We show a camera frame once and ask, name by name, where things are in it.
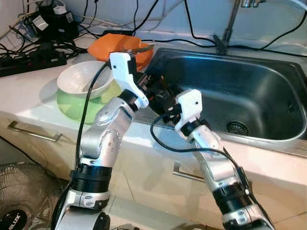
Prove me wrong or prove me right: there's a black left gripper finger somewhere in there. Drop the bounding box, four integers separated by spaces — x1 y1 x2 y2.
146 71 166 87

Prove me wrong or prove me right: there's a white bowl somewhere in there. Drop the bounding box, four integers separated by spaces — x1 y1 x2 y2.
57 61 116 100

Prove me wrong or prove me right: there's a light green plate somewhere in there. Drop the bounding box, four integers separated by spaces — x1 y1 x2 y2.
57 81 123 123

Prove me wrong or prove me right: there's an orange bowl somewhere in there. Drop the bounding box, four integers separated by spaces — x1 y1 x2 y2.
88 34 155 70

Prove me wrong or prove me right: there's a round sink drain strainer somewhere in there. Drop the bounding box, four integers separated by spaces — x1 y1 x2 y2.
226 121 249 136

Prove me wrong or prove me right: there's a stainless steel sink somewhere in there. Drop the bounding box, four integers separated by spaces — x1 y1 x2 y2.
144 47 307 156

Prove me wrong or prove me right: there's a metal faucet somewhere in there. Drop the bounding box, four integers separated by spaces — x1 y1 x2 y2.
213 0 268 55

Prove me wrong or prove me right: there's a black charger box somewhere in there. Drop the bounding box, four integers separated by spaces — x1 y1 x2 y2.
30 5 80 41

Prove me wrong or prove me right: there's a black power strip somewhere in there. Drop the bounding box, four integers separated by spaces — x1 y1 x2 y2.
0 48 68 77

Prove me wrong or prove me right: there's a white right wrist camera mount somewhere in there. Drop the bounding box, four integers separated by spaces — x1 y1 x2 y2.
174 89 203 138

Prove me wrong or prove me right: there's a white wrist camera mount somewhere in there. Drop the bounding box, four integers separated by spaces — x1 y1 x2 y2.
109 52 149 108
174 89 203 138

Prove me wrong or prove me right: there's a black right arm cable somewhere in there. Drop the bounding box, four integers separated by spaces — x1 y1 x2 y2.
150 114 240 168

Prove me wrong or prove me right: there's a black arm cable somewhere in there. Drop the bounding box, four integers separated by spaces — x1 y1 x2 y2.
74 61 113 161
150 114 240 168

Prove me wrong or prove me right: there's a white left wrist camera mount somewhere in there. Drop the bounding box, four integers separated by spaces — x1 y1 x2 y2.
109 52 149 108

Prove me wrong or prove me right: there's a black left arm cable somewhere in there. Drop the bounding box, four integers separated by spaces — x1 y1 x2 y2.
74 61 113 161

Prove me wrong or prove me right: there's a floor fan with wire grille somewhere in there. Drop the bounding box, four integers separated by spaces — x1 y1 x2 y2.
0 163 65 230

